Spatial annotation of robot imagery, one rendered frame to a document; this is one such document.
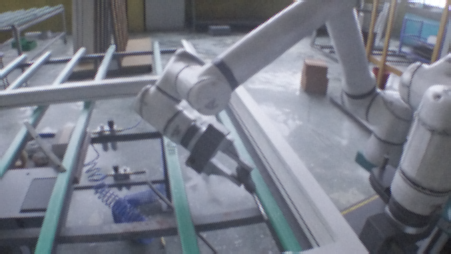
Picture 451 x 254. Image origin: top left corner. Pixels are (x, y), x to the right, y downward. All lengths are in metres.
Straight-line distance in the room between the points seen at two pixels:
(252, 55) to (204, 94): 0.14
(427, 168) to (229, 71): 0.45
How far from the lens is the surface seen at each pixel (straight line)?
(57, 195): 0.87
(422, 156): 0.41
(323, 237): 0.70
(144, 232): 0.78
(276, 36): 0.72
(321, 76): 3.95
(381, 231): 0.46
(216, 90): 0.64
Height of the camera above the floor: 1.39
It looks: 29 degrees down
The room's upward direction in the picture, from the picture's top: 3 degrees clockwise
